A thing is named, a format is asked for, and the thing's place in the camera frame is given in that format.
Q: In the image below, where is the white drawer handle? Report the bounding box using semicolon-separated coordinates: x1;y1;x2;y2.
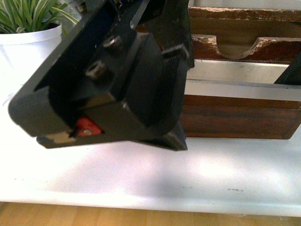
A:
185;80;301;101

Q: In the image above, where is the green potted plant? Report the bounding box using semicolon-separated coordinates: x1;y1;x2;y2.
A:
0;0;79;34

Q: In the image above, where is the wooden drawer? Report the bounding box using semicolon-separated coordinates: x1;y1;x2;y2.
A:
181;34;301;140

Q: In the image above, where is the white plant pot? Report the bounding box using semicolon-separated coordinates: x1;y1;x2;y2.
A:
0;22;63;78

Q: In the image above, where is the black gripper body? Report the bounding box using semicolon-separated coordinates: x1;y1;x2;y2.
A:
8;0;188;151

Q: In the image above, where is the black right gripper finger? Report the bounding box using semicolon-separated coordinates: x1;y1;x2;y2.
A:
274;55;301;84

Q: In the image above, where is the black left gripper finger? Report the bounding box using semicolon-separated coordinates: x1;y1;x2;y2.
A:
141;0;194;68

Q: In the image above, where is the dark wooden drawer cabinet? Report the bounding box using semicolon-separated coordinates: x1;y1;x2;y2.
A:
189;7;301;64

